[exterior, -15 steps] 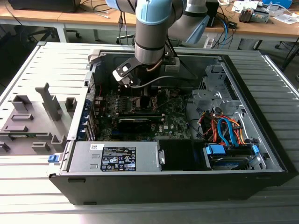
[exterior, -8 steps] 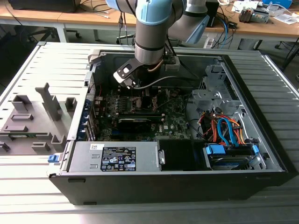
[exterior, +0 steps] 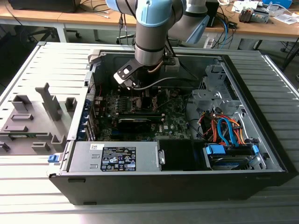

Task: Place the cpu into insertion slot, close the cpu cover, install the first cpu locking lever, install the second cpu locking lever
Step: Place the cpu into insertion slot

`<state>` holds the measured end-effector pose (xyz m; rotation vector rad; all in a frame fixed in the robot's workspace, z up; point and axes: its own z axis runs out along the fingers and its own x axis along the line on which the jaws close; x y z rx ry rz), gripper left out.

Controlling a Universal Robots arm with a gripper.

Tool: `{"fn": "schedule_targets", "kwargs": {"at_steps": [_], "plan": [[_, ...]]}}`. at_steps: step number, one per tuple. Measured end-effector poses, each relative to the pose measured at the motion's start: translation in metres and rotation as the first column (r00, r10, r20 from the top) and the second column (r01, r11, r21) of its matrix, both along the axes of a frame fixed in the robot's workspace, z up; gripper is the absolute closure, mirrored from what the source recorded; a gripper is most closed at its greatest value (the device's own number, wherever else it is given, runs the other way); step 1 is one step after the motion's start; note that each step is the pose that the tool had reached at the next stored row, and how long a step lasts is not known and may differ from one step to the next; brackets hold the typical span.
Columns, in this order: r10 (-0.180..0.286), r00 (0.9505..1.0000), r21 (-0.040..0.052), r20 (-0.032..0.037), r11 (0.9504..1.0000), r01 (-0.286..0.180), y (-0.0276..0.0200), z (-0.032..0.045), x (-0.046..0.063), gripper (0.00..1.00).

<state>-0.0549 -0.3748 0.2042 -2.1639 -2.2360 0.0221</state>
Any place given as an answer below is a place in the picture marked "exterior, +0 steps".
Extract CPU socket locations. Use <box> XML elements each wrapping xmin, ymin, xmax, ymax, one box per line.
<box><xmin>127</xmin><ymin>95</ymin><xmax>160</xmax><ymax>113</ymax></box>

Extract copper CPU cooler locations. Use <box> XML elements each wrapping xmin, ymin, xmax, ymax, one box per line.
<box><xmin>238</xmin><ymin>6</ymin><xmax>255</xmax><ymax>23</ymax></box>

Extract green RAM stick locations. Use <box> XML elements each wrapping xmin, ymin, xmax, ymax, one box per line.
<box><xmin>118</xmin><ymin>112</ymin><xmax>164</xmax><ymax>123</ymax></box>
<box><xmin>7</xmin><ymin>132</ymin><xmax>51</xmax><ymax>137</ymax></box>

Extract green motherboard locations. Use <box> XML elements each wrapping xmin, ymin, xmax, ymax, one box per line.
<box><xmin>94</xmin><ymin>86</ymin><xmax>195</xmax><ymax>142</ymax></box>

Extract black graphics card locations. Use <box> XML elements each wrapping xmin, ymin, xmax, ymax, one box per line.
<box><xmin>116</xmin><ymin>117</ymin><xmax>153</xmax><ymax>134</ymax></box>

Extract silver disk bay cage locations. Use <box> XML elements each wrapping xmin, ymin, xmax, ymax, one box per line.
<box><xmin>191</xmin><ymin>64</ymin><xmax>245</xmax><ymax>114</ymax></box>

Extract pale blue teach pendant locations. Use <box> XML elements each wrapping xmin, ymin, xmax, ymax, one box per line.
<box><xmin>186</xmin><ymin>15</ymin><xmax>210</xmax><ymax>44</ymax></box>

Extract black plastic shroud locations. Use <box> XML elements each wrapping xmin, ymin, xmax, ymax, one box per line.
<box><xmin>157</xmin><ymin>139</ymin><xmax>196</xmax><ymax>172</ymax></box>

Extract black speaker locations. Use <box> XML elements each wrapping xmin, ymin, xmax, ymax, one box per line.
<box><xmin>207</xmin><ymin>0</ymin><xmax>220</xmax><ymax>28</ymax></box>

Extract hard disk blue carrier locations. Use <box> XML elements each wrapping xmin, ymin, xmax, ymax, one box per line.
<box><xmin>202</xmin><ymin>142</ymin><xmax>260</xmax><ymax>171</ymax></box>

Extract grey power supply unit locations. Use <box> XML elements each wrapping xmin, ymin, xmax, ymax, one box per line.
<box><xmin>67</xmin><ymin>140</ymin><xmax>162</xmax><ymax>174</ymax></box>

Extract black PC case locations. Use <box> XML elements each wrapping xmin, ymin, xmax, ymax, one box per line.
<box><xmin>48</xmin><ymin>48</ymin><xmax>297</xmax><ymax>206</ymax></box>

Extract black office chair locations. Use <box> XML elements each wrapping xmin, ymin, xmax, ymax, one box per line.
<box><xmin>18</xmin><ymin>25</ymin><xmax>81</xmax><ymax>46</ymax></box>

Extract grey parts rack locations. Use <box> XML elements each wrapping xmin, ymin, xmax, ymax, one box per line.
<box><xmin>0</xmin><ymin>82</ymin><xmax>78</xmax><ymax>156</ymax></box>

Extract grey metal box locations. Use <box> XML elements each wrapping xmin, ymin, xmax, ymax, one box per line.
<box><xmin>253</xmin><ymin>8</ymin><xmax>270</xmax><ymax>23</ymax></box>

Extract black computer box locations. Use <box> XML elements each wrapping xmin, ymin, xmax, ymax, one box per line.
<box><xmin>7</xmin><ymin>0</ymin><xmax>78</xmax><ymax>14</ymax></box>

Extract white paper sheets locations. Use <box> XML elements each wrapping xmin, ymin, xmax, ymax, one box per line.
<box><xmin>272</xmin><ymin>13</ymin><xmax>298</xmax><ymax>25</ymax></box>

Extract blue box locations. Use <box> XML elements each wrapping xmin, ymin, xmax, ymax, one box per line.
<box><xmin>262</xmin><ymin>0</ymin><xmax>293</xmax><ymax>7</ymax></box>

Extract brown gripper cable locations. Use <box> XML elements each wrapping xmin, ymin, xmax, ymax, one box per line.
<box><xmin>148</xmin><ymin>61</ymin><xmax>164</xmax><ymax>75</ymax></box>

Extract black camera cable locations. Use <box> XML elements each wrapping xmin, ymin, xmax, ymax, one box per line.
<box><xmin>134</xmin><ymin>77</ymin><xmax>199</xmax><ymax>91</ymax></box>

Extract black camera bracket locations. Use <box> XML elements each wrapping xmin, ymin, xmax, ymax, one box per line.
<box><xmin>118</xmin><ymin>58</ymin><xmax>141</xmax><ymax>79</ymax></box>

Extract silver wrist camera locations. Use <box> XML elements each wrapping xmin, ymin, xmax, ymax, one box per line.
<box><xmin>114</xmin><ymin>69</ymin><xmax>141</xmax><ymax>90</ymax></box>

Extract grey wrist camera housing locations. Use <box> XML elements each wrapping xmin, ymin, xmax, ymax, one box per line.
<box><xmin>164</xmin><ymin>56</ymin><xmax>181</xmax><ymax>73</ymax></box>

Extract thick black wire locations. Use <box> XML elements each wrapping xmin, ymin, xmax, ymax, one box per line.
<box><xmin>184</xmin><ymin>92</ymin><xmax>204</xmax><ymax>141</ymax></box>

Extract blue data wire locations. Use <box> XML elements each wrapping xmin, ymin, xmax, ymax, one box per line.
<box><xmin>216</xmin><ymin>117</ymin><xmax>237</xmax><ymax>147</ymax></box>

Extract blue cable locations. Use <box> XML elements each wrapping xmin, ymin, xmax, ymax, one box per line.
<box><xmin>220</xmin><ymin>18</ymin><xmax>229</xmax><ymax>49</ymax></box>

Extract orange power wires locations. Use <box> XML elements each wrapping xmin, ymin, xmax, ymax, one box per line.
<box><xmin>198</xmin><ymin>111</ymin><xmax>246</xmax><ymax>147</ymax></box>

